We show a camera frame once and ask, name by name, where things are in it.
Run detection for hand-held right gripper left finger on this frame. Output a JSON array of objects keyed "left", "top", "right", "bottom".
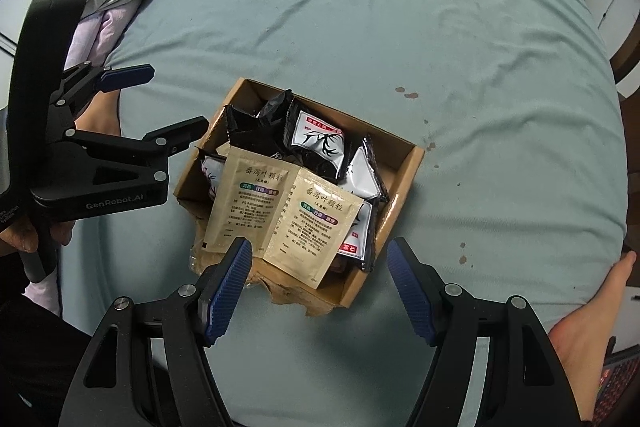
[{"left": 57, "top": 238, "right": 253, "bottom": 427}]

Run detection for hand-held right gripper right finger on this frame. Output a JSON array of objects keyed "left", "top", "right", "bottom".
[{"left": 386, "top": 238, "right": 583, "bottom": 427}]

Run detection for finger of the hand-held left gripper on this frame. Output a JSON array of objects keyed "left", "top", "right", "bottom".
[
  {"left": 62, "top": 117, "right": 210, "bottom": 182},
  {"left": 50, "top": 63, "right": 155, "bottom": 108}
]

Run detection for beige twin sachet strip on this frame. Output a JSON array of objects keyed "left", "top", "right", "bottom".
[{"left": 204, "top": 146, "right": 366, "bottom": 290}]

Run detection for brown cardboard box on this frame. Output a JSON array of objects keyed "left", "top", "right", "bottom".
[{"left": 173, "top": 78, "right": 426, "bottom": 318}]

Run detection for pile of black white packets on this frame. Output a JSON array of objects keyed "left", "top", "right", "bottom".
[{"left": 197, "top": 89, "right": 390, "bottom": 273}]

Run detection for person's left hand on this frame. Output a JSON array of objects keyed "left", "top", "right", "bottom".
[{"left": 0, "top": 218, "right": 73, "bottom": 253}]

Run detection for person's left leg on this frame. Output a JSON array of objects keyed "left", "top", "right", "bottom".
[{"left": 75, "top": 88, "right": 122, "bottom": 135}]

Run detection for pink quilt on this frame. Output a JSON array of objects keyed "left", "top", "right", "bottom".
[{"left": 22, "top": 0, "right": 143, "bottom": 318}]

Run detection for person's black pants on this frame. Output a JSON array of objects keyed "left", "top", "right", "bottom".
[{"left": 0, "top": 252, "right": 66, "bottom": 427}]

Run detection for dark object with red pattern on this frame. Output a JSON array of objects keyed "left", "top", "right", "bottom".
[{"left": 595, "top": 347, "right": 640, "bottom": 427}]

